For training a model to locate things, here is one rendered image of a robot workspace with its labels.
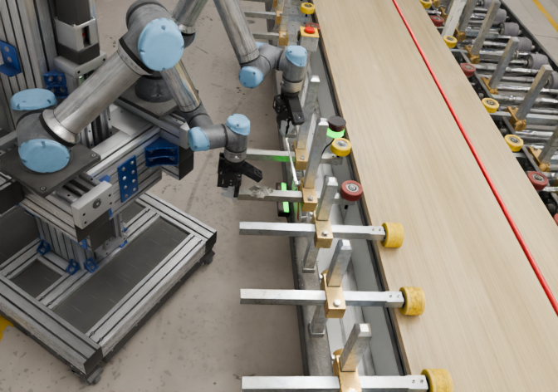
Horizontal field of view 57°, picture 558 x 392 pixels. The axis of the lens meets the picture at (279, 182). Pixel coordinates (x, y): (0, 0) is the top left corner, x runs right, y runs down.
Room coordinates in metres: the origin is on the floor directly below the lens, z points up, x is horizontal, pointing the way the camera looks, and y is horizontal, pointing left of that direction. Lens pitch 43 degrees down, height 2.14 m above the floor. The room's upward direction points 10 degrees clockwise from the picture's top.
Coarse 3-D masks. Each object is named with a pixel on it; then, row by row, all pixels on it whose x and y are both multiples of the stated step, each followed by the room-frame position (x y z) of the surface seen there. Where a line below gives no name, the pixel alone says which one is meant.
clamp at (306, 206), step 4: (300, 180) 1.42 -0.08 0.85; (300, 184) 1.40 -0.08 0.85; (300, 188) 1.39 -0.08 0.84; (304, 188) 1.36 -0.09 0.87; (308, 188) 1.37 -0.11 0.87; (304, 192) 1.34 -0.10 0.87; (308, 192) 1.35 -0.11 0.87; (312, 192) 1.35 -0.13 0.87; (304, 196) 1.32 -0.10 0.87; (308, 196) 1.33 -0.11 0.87; (304, 200) 1.30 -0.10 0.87; (316, 200) 1.31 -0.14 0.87; (304, 204) 1.29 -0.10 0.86; (308, 204) 1.30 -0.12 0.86; (312, 204) 1.30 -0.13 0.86; (316, 204) 1.30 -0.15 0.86; (304, 208) 1.29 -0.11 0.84; (308, 208) 1.30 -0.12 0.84; (312, 208) 1.30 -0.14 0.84
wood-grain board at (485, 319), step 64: (320, 0) 2.96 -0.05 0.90; (384, 0) 3.14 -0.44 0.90; (384, 64) 2.34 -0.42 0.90; (448, 64) 2.46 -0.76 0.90; (384, 128) 1.79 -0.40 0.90; (448, 128) 1.87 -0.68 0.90; (384, 192) 1.39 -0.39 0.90; (448, 192) 1.45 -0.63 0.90; (512, 192) 1.52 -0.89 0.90; (384, 256) 1.08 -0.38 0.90; (448, 256) 1.13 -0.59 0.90; (512, 256) 1.19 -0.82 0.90; (448, 320) 0.88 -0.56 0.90; (512, 320) 0.93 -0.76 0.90; (512, 384) 0.72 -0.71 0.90
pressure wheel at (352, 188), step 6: (348, 180) 1.41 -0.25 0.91; (342, 186) 1.37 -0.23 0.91; (348, 186) 1.38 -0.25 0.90; (354, 186) 1.38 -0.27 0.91; (360, 186) 1.39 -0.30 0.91; (342, 192) 1.35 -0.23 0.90; (348, 192) 1.35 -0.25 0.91; (354, 192) 1.35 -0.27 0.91; (360, 192) 1.36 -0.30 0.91; (348, 198) 1.34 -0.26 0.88; (354, 198) 1.34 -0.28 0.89
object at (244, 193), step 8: (240, 192) 1.29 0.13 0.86; (248, 192) 1.30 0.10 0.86; (280, 192) 1.33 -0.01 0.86; (288, 192) 1.34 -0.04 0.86; (296, 192) 1.35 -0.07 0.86; (320, 192) 1.37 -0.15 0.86; (256, 200) 1.30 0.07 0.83; (264, 200) 1.30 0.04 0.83; (272, 200) 1.31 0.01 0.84; (280, 200) 1.31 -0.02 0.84; (288, 200) 1.32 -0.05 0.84; (296, 200) 1.32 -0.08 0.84; (336, 200) 1.35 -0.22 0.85; (344, 200) 1.35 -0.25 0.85
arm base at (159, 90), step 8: (144, 80) 1.51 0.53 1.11; (152, 80) 1.50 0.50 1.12; (160, 80) 1.51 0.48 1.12; (136, 88) 1.52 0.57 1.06; (144, 88) 1.50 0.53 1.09; (152, 88) 1.50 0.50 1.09; (160, 88) 1.51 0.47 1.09; (168, 88) 1.52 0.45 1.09; (144, 96) 1.49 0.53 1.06; (152, 96) 1.49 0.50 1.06; (160, 96) 1.50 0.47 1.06; (168, 96) 1.51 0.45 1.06
